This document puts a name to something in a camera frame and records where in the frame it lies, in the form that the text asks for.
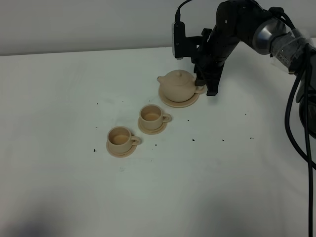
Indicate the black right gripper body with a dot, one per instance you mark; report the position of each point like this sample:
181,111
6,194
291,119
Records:
214,46

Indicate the beige saucer near teapot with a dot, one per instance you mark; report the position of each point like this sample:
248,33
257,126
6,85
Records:
151,132

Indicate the beige teacup far from teapot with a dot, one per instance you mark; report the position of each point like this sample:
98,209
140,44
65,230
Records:
120,130

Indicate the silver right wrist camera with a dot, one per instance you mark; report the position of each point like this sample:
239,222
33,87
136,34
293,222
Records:
178,34

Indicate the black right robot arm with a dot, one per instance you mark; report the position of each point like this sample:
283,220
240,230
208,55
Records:
266,32

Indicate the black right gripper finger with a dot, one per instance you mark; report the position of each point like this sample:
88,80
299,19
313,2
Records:
213,79
201,73

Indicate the beige ceramic teapot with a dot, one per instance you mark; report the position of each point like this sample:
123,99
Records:
179,86

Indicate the beige saucer far from teapot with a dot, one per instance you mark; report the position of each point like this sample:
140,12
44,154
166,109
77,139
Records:
122,145

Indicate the beige teacup near teapot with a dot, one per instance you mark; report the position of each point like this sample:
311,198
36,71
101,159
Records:
152,117

